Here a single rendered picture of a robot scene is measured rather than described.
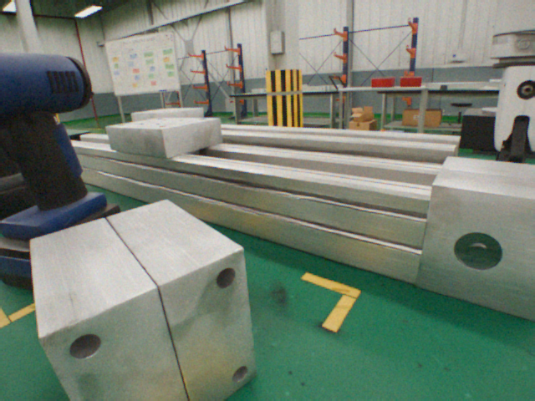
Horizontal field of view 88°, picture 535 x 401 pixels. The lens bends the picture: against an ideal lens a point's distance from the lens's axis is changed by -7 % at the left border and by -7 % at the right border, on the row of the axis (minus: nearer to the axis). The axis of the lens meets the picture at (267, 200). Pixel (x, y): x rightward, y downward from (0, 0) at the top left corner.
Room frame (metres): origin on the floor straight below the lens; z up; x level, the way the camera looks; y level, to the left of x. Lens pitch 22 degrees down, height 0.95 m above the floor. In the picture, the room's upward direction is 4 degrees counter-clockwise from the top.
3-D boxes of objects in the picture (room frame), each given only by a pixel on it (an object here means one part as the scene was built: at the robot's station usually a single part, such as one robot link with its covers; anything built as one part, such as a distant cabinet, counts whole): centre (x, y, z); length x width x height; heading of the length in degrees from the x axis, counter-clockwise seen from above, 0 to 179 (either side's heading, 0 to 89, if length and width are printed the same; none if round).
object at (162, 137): (0.49, 0.16, 0.87); 0.16 x 0.11 x 0.07; 53
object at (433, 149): (0.64, 0.05, 0.82); 0.80 x 0.10 x 0.09; 53
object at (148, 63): (5.91, 2.14, 0.97); 1.51 x 0.50 x 1.95; 73
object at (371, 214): (0.49, 0.16, 0.82); 0.80 x 0.10 x 0.09; 53
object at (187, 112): (0.79, 0.25, 0.87); 0.16 x 0.11 x 0.07; 53
